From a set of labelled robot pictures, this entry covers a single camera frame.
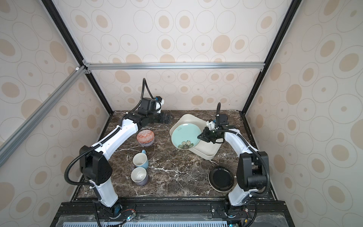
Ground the black plate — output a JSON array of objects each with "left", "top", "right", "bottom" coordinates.
[{"left": 208, "top": 166, "right": 234, "bottom": 193}]

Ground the white plastic bin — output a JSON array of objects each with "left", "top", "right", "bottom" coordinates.
[{"left": 169, "top": 114, "right": 221, "bottom": 160}]

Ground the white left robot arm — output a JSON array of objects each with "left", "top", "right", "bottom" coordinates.
[{"left": 64, "top": 96, "right": 171, "bottom": 208}]

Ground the grey purple mug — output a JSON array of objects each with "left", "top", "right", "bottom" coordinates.
[{"left": 131, "top": 167, "right": 148, "bottom": 186}]

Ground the mint green floral plate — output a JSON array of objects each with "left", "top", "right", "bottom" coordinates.
[{"left": 171, "top": 123, "right": 201, "bottom": 150}]

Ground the left diagonal aluminium bar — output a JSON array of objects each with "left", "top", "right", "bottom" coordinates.
[{"left": 1, "top": 66, "right": 86, "bottom": 166}]

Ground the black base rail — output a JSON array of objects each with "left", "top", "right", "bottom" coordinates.
[{"left": 51, "top": 199, "right": 294, "bottom": 227}]

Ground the horizontal aluminium frame bar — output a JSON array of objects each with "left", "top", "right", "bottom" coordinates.
[{"left": 86, "top": 62, "right": 265, "bottom": 70}]

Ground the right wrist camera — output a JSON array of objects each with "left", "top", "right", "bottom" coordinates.
[{"left": 206, "top": 121, "right": 216, "bottom": 131}]

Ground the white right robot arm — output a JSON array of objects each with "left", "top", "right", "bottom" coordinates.
[{"left": 198, "top": 113, "right": 271, "bottom": 207}]

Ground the red patterned bowl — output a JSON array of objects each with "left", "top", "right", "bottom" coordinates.
[{"left": 137, "top": 130, "right": 155, "bottom": 147}]

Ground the light blue mug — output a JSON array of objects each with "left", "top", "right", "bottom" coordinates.
[{"left": 132, "top": 149, "right": 149, "bottom": 169}]

